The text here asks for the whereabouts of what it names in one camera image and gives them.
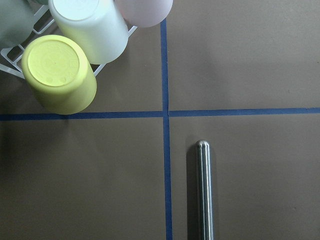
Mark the steel muddler rod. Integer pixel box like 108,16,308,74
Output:
196,140,215,240

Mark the pink cup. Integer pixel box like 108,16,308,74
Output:
114,0,173,28

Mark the white cup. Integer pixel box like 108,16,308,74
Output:
48,0,129,65

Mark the yellow cup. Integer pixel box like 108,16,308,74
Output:
21,34,97,115

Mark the white cup rack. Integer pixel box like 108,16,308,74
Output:
0,2,139,80

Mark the green cup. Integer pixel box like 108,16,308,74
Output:
0,0,35,49

